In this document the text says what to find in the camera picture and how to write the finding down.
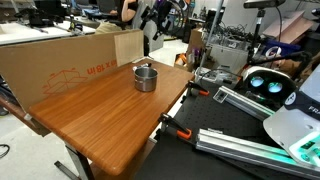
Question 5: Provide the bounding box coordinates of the grey metal table leg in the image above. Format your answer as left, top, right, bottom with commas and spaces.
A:
54, 142, 96, 180

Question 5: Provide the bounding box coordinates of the black orange bar clamp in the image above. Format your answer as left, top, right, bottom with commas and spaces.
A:
185, 80, 211, 98
157, 112, 193, 141

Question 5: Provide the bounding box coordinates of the black floor cable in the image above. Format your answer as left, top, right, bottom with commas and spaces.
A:
0, 143, 11, 160

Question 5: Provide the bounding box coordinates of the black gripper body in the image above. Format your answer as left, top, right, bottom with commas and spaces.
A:
148, 0, 174, 28

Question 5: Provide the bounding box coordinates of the blue plastic bin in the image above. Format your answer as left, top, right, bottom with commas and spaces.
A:
261, 38, 303, 60

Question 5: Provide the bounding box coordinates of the large brown cardboard sheet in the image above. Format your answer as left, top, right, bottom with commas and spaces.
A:
0, 28, 145, 113

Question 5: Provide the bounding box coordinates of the orange and white box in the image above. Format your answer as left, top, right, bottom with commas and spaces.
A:
174, 53, 190, 70

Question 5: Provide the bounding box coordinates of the aluminium extrusion rail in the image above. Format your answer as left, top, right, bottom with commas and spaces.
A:
195, 128, 320, 180
212, 85, 278, 122

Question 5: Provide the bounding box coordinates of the white ring VR controller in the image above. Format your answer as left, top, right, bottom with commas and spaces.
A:
265, 45, 284, 59

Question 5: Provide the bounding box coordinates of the black camera on stand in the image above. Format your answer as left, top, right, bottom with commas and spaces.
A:
243, 0, 287, 66

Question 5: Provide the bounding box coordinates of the slanted grey metal pole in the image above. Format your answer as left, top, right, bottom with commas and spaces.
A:
199, 0, 230, 78

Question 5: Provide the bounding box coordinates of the person in black shirt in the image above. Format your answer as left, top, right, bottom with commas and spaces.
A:
94, 0, 140, 34

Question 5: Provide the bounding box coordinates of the open brown cardboard box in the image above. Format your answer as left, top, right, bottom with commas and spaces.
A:
188, 28, 208, 55

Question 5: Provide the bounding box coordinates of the low brown wooden table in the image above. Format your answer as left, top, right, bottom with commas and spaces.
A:
0, 95, 52, 138

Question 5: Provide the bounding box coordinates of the white background work table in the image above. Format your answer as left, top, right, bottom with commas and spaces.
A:
0, 21, 97, 46

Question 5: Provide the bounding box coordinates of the white equipment box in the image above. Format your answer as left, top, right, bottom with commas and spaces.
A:
209, 43, 250, 73

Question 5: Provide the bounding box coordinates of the black perforated base board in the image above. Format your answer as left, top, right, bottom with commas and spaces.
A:
133, 78, 320, 180

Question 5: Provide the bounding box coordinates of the flat pinkish cardboard box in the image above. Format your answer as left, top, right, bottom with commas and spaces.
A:
263, 9, 315, 41

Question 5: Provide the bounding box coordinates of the small steel pot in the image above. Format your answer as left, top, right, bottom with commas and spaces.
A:
133, 66, 159, 93

